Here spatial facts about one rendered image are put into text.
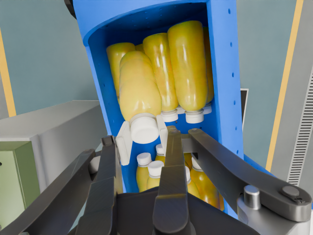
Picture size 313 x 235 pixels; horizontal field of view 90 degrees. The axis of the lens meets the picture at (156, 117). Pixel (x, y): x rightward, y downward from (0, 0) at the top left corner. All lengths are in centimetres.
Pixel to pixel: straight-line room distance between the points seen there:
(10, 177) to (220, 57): 53
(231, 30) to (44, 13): 156
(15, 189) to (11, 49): 139
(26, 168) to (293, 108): 208
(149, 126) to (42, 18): 157
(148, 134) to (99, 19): 16
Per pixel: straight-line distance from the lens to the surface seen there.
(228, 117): 26
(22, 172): 55
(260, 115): 187
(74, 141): 85
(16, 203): 59
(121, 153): 16
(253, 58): 176
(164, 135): 16
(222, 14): 26
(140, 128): 20
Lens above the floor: 144
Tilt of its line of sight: 76 degrees down
